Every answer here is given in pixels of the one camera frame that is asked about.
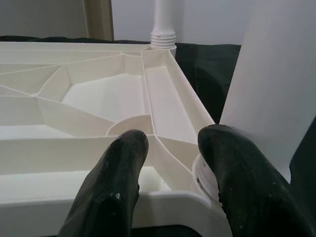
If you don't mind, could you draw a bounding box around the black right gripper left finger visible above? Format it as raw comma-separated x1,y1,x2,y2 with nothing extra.
58,130,149,237

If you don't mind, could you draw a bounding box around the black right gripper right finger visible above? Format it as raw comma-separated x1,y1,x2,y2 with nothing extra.
197,124,316,237

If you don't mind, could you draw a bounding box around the white plastic table top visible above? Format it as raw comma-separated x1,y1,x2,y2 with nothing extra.
0,41,234,237

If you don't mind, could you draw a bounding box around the white plastic table leg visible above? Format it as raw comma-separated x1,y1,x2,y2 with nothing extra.
192,0,316,206
150,0,177,51

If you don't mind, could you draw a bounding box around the black cloth table cover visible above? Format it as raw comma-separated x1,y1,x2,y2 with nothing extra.
0,36,316,237

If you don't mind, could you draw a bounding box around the beige wooden door frame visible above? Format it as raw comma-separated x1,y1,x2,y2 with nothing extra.
82,0,115,41

